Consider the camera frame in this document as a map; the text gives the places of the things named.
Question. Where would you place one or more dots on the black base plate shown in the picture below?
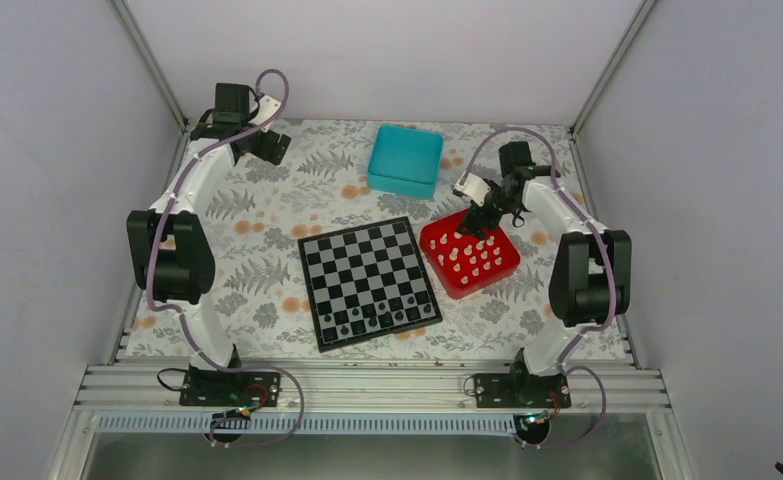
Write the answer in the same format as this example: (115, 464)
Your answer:
(211, 388)
(507, 391)

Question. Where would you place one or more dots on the black white chessboard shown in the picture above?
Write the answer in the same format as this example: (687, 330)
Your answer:
(349, 272)

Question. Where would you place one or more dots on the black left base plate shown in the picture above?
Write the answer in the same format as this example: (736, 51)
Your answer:
(211, 388)

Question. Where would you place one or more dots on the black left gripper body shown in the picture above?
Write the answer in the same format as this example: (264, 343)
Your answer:
(264, 152)

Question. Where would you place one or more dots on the red piece tray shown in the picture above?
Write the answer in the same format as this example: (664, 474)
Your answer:
(462, 263)

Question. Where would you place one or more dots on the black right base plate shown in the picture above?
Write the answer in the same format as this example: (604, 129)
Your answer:
(507, 391)

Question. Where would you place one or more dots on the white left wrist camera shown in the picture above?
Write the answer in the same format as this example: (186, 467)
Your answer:
(268, 110)

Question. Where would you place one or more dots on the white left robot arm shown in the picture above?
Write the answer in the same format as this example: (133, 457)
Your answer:
(173, 262)

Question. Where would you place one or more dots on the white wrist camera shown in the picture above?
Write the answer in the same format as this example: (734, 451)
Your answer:
(268, 110)
(472, 187)

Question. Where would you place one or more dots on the aluminium rail frame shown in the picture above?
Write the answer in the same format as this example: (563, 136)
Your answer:
(371, 387)

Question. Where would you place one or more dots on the teal square box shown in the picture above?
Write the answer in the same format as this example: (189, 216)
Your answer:
(405, 161)

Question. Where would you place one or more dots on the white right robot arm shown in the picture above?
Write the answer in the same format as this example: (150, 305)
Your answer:
(590, 280)

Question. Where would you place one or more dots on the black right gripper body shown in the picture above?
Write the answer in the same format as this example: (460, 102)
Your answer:
(492, 221)

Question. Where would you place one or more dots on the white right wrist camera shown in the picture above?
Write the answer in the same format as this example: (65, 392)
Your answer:
(472, 187)

